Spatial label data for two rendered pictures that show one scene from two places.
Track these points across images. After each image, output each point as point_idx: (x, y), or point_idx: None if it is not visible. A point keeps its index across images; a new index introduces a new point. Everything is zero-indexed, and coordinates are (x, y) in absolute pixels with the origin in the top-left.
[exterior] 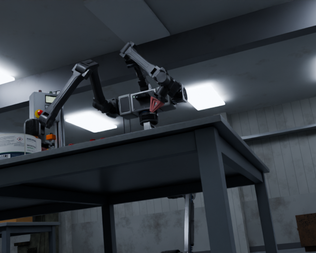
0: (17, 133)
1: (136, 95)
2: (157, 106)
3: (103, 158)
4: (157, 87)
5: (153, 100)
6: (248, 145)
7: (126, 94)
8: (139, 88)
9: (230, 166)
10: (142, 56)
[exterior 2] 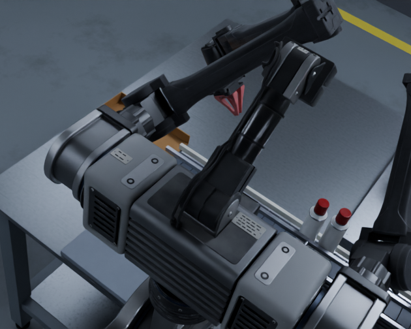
0: None
1: (256, 201)
2: (228, 100)
3: None
4: (174, 157)
5: (237, 92)
6: (152, 70)
7: (295, 238)
8: (240, 201)
9: None
10: (272, 17)
